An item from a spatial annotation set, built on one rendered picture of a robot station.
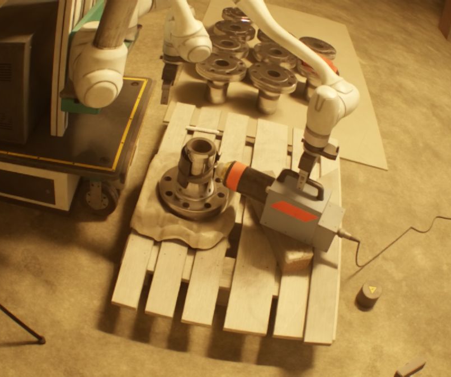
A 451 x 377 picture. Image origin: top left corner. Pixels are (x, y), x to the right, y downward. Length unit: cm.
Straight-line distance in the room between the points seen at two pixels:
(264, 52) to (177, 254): 147
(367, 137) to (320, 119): 140
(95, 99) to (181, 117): 106
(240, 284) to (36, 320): 80
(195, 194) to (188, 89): 105
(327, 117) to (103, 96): 68
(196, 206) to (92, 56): 82
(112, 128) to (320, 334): 115
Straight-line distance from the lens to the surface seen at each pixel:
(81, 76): 159
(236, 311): 187
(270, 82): 279
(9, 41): 191
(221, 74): 276
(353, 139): 303
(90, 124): 224
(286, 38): 178
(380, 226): 258
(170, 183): 217
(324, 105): 170
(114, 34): 156
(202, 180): 208
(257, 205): 218
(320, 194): 193
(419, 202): 287
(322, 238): 198
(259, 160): 243
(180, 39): 166
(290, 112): 304
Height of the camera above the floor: 166
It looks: 42 degrees down
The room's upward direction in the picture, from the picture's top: 12 degrees clockwise
